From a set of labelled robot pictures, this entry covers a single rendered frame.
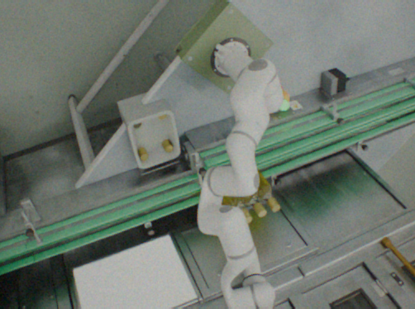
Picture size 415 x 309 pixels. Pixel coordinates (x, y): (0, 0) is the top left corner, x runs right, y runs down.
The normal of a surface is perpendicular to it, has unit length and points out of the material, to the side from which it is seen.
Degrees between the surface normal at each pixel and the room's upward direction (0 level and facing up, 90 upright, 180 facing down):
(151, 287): 90
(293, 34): 0
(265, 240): 90
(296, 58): 0
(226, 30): 1
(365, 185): 90
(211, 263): 90
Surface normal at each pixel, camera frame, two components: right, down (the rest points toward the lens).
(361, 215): -0.11, -0.76
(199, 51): 0.36, 0.59
